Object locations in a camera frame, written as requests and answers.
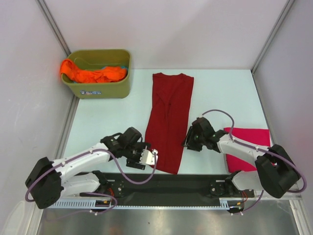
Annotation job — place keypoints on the corner aluminium post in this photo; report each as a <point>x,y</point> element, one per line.
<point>54,26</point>
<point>280,20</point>

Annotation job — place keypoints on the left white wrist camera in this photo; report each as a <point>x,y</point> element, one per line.
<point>149,157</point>

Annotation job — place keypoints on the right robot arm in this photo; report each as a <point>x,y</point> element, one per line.
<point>275,172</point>

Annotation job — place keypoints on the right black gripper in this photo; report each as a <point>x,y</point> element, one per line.
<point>189,141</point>

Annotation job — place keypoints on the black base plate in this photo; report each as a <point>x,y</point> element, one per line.
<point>168,190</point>

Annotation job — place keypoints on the left corner aluminium post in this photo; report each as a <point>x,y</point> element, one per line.
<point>54,26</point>

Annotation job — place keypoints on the olive green plastic bin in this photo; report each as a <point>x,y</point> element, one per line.
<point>95,59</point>

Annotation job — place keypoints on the right corner aluminium post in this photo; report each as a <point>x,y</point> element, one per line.
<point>280,20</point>

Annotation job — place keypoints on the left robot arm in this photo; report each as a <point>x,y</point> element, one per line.
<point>51,180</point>

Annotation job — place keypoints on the orange t shirt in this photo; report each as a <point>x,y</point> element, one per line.
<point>77,75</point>

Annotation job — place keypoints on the dark red t shirt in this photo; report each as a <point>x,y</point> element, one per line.
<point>168,122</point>

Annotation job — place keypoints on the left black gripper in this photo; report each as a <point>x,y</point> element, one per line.
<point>135,163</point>

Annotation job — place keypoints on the white slotted cable duct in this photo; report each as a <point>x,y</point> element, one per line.
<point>101,203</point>

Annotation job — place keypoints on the teal cloth in bin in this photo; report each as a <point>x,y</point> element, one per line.
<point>114,68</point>

